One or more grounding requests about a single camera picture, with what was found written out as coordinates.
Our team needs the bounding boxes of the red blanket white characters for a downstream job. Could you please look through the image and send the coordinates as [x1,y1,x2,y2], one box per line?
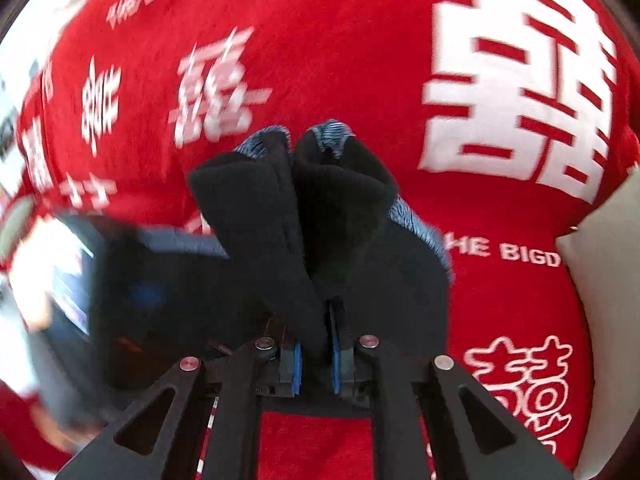
[16,0,639,469]

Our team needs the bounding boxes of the beige pillow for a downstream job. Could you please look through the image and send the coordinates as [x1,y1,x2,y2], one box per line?
[555,170,639,479]

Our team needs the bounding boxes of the black pants grey patterned waistband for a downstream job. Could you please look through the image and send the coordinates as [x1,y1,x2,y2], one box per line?
[189,120,452,359]

